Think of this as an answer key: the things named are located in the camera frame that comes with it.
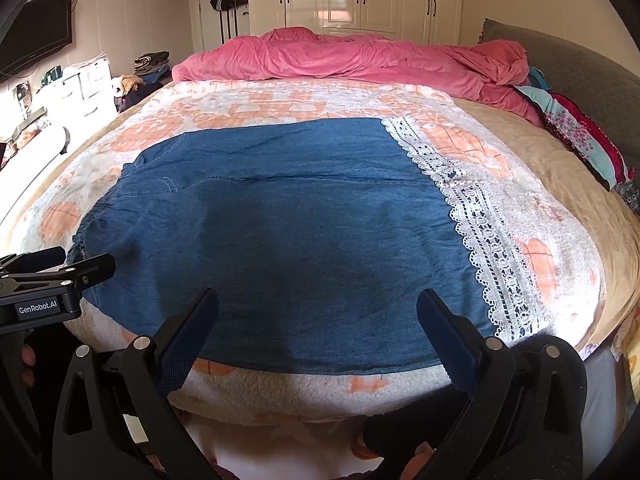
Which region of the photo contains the blue denim pants lace trim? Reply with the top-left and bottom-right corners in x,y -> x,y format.
68,117 -> 550,375

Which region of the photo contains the left hand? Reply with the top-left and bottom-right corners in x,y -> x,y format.
21,344 -> 36,387

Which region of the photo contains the white drawer cabinet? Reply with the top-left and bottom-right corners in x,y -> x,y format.
35,56 -> 117,136

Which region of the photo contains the beige quilted bed sheet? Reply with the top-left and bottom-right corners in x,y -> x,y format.
454,99 -> 639,351

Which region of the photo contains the pile of clothes on chair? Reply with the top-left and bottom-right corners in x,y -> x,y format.
112,51 -> 172,113

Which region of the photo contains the white orange fleece blanket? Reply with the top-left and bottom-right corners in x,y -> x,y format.
8,77 -> 606,426

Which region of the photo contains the grey padded headboard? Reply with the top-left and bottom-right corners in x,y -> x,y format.
480,18 -> 640,169

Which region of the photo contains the pink duvet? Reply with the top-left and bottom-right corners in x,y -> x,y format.
171,27 -> 542,127

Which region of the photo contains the black wall television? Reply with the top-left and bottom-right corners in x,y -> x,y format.
0,0 -> 76,82

